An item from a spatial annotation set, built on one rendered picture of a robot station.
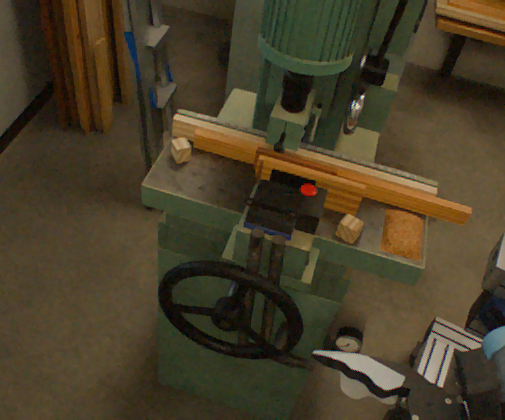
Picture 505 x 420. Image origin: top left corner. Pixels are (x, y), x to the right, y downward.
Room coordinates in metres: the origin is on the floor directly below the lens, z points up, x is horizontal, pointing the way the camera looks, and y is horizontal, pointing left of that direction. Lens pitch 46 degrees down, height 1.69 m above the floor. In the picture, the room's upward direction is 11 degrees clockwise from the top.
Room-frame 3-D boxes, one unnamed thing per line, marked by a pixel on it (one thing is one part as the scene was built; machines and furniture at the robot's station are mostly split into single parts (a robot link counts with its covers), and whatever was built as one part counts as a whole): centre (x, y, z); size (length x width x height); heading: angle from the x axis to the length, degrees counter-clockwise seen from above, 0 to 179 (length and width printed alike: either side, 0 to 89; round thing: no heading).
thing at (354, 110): (1.02, -0.17, 1.02); 0.12 x 0.03 x 0.12; 172
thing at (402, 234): (0.79, -0.31, 0.91); 0.12 x 0.09 x 0.03; 172
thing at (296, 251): (0.71, -0.05, 0.92); 0.15 x 0.13 x 0.09; 82
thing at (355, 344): (0.67, -0.26, 0.65); 0.06 x 0.04 x 0.08; 82
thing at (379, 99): (1.07, -0.21, 1.02); 0.09 x 0.07 x 0.12; 82
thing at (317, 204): (0.71, -0.05, 0.99); 0.13 x 0.11 x 0.06; 82
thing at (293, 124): (0.93, -0.04, 1.03); 0.14 x 0.07 x 0.09; 172
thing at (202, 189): (0.80, -0.06, 0.87); 0.61 x 0.30 x 0.06; 82
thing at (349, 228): (0.75, -0.19, 0.92); 0.04 x 0.03 x 0.04; 61
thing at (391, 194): (0.90, -0.14, 0.92); 0.62 x 0.02 x 0.04; 82
